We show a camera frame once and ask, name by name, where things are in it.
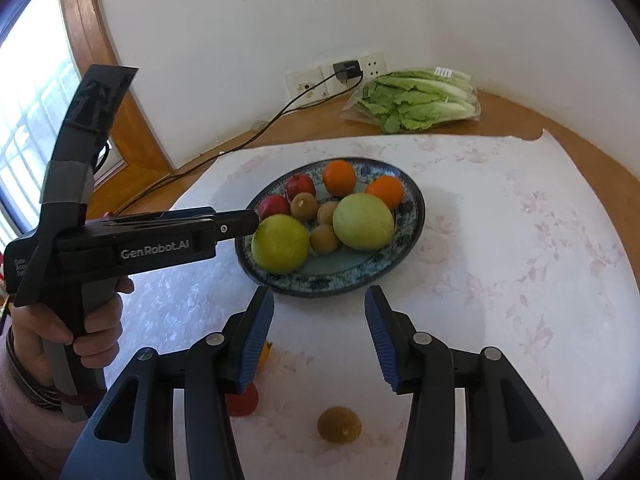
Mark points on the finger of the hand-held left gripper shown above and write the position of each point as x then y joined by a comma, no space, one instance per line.
235,224
160,213

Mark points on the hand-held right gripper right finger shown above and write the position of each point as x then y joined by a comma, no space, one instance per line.
384,345

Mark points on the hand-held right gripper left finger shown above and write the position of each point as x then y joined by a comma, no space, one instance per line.
255,345

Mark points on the orange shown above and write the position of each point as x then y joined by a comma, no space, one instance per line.
340,177
266,352
385,192

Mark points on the small red fruit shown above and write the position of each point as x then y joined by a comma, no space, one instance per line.
300,186
273,206
245,400

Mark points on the small bright green apple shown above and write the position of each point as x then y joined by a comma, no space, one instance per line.
280,245

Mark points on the blue patterned ceramic plate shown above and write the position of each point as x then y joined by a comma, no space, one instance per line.
345,272

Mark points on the small brown round fruit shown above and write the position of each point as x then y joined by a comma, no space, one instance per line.
339,425
325,239
327,212
304,206

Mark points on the large pale green apple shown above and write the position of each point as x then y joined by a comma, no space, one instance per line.
362,221

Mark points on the person's left forearm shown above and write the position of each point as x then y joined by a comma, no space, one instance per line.
25,435

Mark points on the person's left hand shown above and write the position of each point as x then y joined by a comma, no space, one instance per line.
100,330

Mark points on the small grey object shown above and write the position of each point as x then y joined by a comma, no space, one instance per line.
258,125

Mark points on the white floral tablecloth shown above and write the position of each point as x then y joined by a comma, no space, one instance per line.
500,285

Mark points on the black charger plug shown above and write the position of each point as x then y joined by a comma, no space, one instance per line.
346,70

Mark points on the bagged green lettuce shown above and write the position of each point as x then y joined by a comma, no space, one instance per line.
425,102

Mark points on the white wall socket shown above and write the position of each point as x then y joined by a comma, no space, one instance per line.
374,65
327,82
302,85

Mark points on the wooden window frame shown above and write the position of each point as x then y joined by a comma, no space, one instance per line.
95,60

